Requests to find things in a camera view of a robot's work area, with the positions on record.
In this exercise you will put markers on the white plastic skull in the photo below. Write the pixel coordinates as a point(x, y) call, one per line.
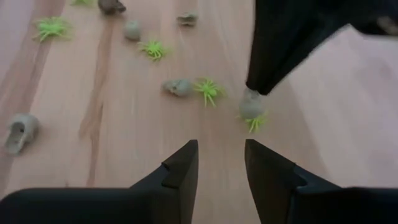
point(25, 127)
point(132, 30)
point(187, 19)
point(250, 107)
point(180, 87)

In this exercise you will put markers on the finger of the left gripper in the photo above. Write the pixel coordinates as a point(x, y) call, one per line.
point(280, 46)

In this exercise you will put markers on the smoky clear plastic skull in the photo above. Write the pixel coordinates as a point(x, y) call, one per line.
point(110, 6)

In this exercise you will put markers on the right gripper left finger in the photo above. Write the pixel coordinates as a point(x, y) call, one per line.
point(109, 208)

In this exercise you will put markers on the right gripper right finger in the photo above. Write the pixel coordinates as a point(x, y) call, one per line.
point(326, 208)

